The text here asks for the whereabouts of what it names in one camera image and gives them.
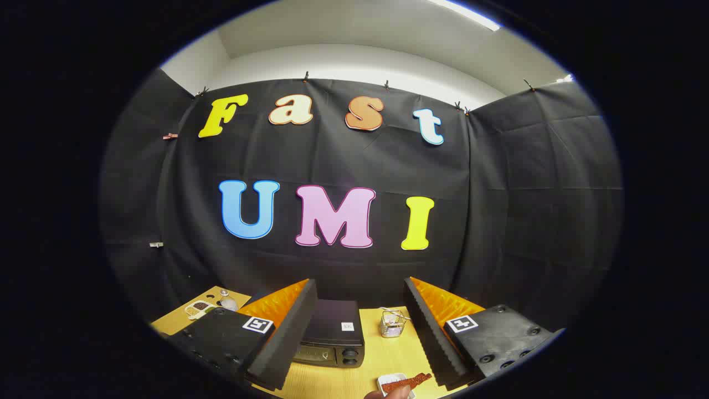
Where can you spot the white rectangular dish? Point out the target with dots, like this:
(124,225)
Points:
(384,380)

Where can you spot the black backdrop cloth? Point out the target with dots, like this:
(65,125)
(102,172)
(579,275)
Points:
(332,160)

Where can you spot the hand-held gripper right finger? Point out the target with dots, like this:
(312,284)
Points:
(429,332)

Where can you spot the ceiling light strip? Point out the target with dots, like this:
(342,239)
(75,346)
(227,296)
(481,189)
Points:
(465,14)

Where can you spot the reddish brown meat slice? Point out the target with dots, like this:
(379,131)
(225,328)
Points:
(407,382)

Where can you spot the clear plastic bottle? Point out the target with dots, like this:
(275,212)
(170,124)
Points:
(228,303)

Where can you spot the divided white snack tray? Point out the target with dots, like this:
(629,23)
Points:
(199,306)

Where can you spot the black toaster oven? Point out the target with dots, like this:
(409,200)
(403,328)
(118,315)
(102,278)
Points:
(332,332)

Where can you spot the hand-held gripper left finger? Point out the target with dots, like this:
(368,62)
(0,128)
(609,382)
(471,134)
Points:
(291,332)

